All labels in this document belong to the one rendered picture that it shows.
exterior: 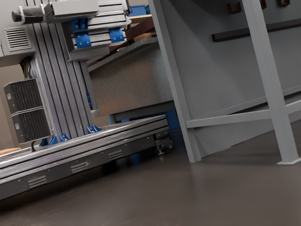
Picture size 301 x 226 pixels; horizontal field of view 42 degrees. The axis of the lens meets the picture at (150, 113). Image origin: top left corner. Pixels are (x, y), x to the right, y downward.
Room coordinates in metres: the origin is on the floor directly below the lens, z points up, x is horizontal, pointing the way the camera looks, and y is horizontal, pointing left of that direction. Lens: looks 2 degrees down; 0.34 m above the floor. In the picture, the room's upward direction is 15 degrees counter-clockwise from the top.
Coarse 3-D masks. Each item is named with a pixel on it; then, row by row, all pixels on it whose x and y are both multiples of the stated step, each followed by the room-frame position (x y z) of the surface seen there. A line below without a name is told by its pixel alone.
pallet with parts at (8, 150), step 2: (12, 148) 5.07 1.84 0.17; (14, 148) 4.86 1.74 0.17; (16, 148) 4.71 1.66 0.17; (18, 148) 4.71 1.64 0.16; (20, 148) 4.72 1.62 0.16; (2, 150) 5.37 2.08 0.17; (4, 150) 5.14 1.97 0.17; (6, 150) 4.97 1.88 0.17; (8, 150) 4.82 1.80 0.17; (10, 150) 4.67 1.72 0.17; (12, 150) 4.67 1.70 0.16; (14, 150) 4.68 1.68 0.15; (16, 150) 4.69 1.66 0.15; (18, 150) 4.71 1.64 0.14; (0, 152) 4.74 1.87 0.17; (2, 152) 4.62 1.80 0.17; (4, 152) 4.62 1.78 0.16; (6, 152) 4.63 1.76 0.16; (8, 152) 4.64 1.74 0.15; (10, 152) 4.66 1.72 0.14; (0, 154) 4.60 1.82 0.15; (2, 154) 4.61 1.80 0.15
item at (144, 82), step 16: (128, 64) 2.75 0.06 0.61; (144, 64) 2.58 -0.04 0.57; (160, 64) 2.42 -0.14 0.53; (96, 80) 3.25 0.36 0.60; (112, 80) 3.01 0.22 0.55; (128, 80) 2.80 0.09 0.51; (144, 80) 2.62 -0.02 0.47; (160, 80) 2.46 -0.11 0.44; (96, 96) 3.32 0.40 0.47; (112, 96) 3.07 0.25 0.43; (128, 96) 2.86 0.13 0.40; (144, 96) 2.67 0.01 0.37; (160, 96) 2.50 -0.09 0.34; (112, 112) 3.13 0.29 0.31
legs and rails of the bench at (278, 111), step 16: (256, 0) 1.37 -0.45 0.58; (256, 16) 1.36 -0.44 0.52; (256, 32) 1.36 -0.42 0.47; (256, 48) 1.38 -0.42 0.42; (272, 64) 1.37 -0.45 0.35; (272, 80) 1.36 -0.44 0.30; (272, 96) 1.36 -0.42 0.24; (256, 112) 1.45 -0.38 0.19; (272, 112) 1.38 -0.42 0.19; (288, 112) 1.39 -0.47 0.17; (288, 128) 1.37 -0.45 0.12; (288, 144) 1.36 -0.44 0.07; (288, 160) 1.36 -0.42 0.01
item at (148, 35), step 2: (142, 34) 2.40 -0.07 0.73; (144, 34) 2.39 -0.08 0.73; (146, 34) 2.40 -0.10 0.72; (148, 34) 2.41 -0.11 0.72; (150, 34) 2.42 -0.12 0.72; (138, 36) 2.42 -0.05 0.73; (140, 36) 2.41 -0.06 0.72; (142, 36) 2.40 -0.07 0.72; (144, 36) 2.39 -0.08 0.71; (146, 36) 2.40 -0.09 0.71; (148, 36) 2.41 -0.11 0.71; (150, 36) 2.42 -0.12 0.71; (134, 38) 2.45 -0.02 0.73; (136, 38) 2.44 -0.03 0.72; (138, 38) 2.42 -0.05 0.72; (140, 38) 2.41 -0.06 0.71; (142, 38) 2.40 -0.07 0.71; (144, 38) 2.39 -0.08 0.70; (146, 38) 2.39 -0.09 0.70; (134, 40) 2.45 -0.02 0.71; (136, 40) 2.44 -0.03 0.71; (138, 40) 2.43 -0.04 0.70
